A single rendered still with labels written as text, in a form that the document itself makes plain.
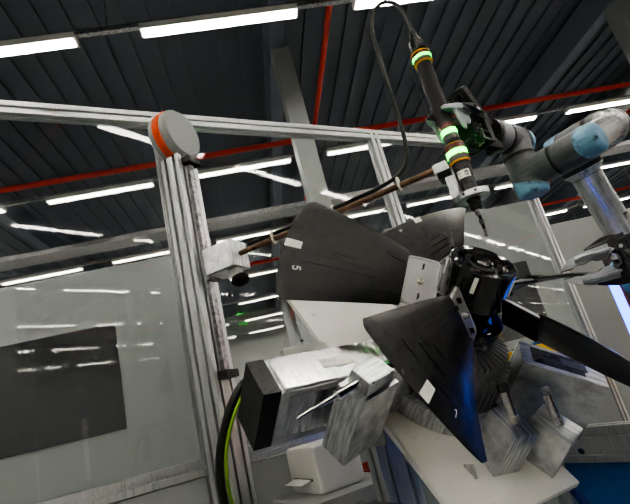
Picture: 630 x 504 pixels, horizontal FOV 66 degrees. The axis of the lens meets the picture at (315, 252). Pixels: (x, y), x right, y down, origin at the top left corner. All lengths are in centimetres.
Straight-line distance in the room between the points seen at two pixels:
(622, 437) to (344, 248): 79
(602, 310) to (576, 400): 384
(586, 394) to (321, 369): 49
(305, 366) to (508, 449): 34
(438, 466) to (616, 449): 59
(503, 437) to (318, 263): 41
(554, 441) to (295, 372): 44
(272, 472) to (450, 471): 65
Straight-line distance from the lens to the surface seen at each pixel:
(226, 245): 123
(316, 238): 90
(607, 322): 484
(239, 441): 126
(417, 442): 90
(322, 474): 125
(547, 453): 95
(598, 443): 139
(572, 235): 493
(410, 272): 90
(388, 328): 63
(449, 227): 110
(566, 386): 100
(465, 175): 104
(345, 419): 77
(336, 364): 80
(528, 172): 126
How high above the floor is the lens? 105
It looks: 17 degrees up
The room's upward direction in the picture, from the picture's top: 14 degrees counter-clockwise
